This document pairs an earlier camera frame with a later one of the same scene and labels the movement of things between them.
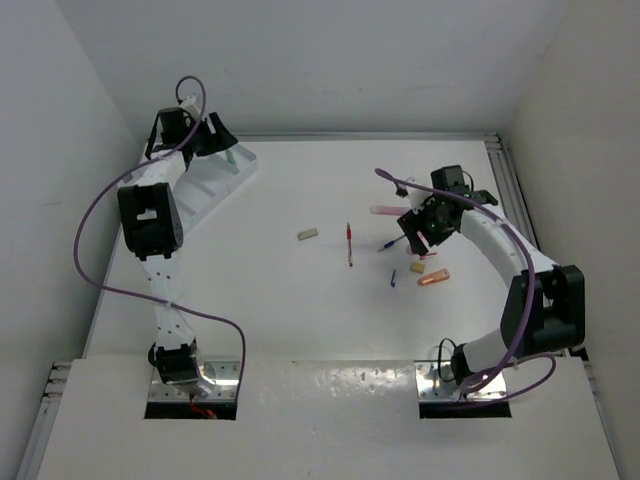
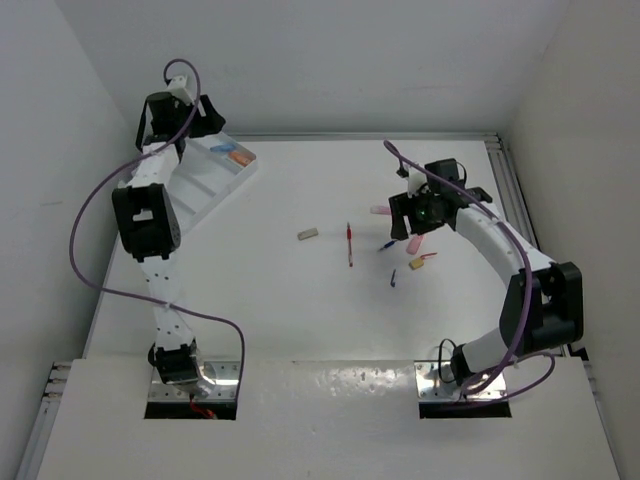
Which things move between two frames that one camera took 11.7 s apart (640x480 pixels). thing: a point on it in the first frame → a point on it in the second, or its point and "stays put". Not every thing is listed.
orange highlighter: [433, 277] → [241, 157]
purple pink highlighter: [388, 210] stays put
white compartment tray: [196, 188] stays put
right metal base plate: [434, 380] stays put
